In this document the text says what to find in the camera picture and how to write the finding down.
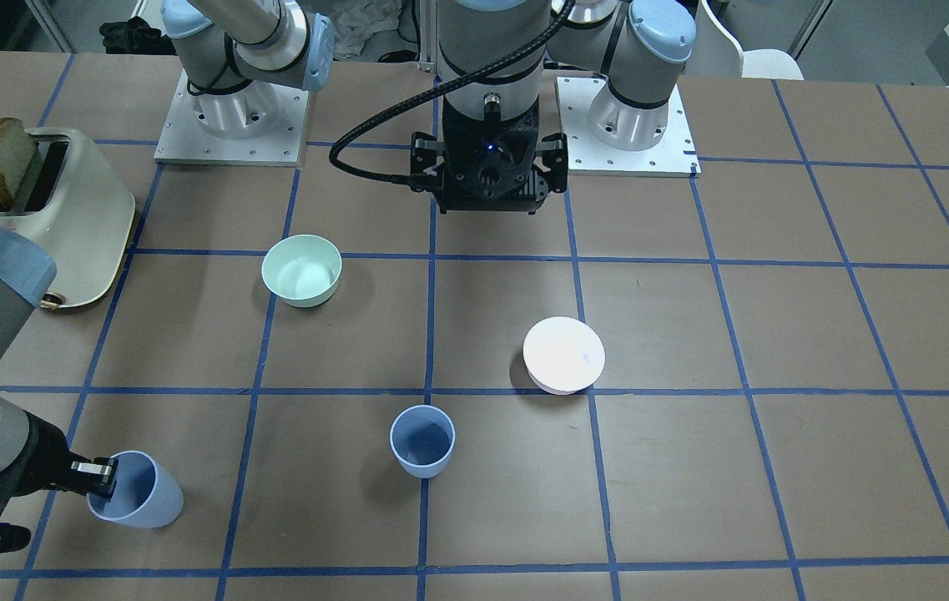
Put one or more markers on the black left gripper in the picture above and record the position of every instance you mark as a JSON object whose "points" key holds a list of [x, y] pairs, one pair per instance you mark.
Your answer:
{"points": [[422, 159]]}

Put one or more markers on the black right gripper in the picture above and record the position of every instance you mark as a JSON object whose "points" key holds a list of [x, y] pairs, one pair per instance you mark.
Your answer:
{"points": [[33, 458]]}

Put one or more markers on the light blue cup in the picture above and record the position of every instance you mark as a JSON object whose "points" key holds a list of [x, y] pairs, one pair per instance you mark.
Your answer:
{"points": [[422, 440], [145, 495]]}

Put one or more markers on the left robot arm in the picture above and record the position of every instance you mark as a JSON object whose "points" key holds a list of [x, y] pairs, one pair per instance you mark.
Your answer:
{"points": [[492, 52]]}

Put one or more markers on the white cloth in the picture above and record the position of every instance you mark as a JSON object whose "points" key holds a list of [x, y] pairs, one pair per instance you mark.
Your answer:
{"points": [[357, 22]]}

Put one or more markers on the mint green bowl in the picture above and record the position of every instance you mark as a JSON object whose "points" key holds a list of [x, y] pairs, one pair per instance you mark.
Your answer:
{"points": [[302, 270]]}

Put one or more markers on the cream toaster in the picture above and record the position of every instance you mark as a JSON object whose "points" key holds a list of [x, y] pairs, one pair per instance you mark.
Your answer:
{"points": [[78, 210]]}

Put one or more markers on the toast slice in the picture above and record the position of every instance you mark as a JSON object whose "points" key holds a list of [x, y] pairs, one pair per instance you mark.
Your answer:
{"points": [[18, 149]]}

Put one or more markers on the black glove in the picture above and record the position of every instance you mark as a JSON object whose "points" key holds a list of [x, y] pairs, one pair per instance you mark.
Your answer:
{"points": [[135, 37]]}

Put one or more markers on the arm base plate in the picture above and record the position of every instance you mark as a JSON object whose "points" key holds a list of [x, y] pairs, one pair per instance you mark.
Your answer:
{"points": [[262, 125], [606, 137]]}

